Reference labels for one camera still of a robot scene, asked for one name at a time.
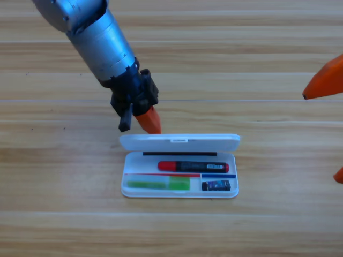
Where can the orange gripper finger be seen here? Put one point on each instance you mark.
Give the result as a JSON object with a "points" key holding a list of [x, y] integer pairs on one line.
{"points": [[327, 83], [339, 176]]}

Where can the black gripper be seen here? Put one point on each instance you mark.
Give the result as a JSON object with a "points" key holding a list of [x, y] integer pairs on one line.
{"points": [[131, 88]]}

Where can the white Unitree pencil case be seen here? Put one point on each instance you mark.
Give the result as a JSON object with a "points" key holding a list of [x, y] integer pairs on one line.
{"points": [[150, 144]]}

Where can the red and black marker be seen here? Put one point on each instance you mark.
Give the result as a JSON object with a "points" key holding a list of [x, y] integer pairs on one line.
{"points": [[193, 166]]}

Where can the green and white highlighter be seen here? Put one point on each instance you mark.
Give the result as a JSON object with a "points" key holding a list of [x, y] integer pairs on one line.
{"points": [[177, 183]]}

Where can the black eraser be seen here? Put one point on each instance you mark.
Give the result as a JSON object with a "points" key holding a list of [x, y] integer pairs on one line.
{"points": [[215, 185]]}

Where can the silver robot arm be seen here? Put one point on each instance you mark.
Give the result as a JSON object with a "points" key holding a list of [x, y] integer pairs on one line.
{"points": [[93, 34]]}

